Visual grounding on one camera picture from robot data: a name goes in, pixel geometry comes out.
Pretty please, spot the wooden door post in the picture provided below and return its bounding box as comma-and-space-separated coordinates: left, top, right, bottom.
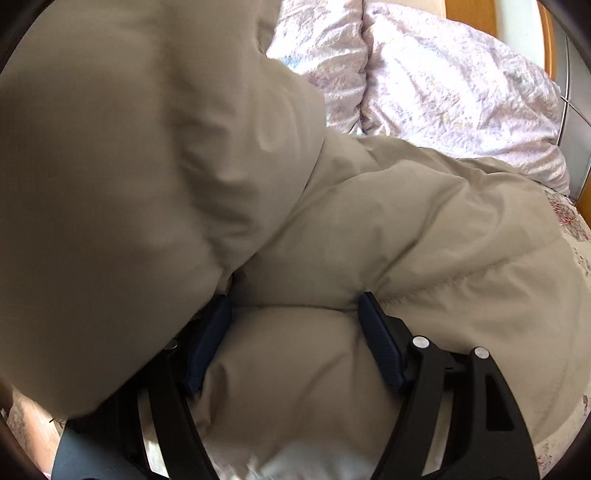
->
443, 0, 506, 21

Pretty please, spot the white puffer jacket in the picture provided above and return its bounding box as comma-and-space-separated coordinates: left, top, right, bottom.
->
0, 0, 589, 480

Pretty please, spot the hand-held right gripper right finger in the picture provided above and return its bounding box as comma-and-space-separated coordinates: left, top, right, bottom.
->
358, 292, 539, 480

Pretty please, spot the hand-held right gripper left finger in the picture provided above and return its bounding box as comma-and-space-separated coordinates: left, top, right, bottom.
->
108, 294, 233, 480

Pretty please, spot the floral bed sheet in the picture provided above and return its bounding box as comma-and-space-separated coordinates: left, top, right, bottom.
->
531, 182, 591, 480

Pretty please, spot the frosted glass door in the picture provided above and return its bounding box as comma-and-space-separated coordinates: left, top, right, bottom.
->
551, 18, 591, 208

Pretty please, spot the wooden door frame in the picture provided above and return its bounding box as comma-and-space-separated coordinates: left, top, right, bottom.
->
539, 0, 556, 79

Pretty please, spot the pink crinkled pillow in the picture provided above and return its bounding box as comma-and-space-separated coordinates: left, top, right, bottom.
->
265, 0, 370, 137
360, 0, 573, 197

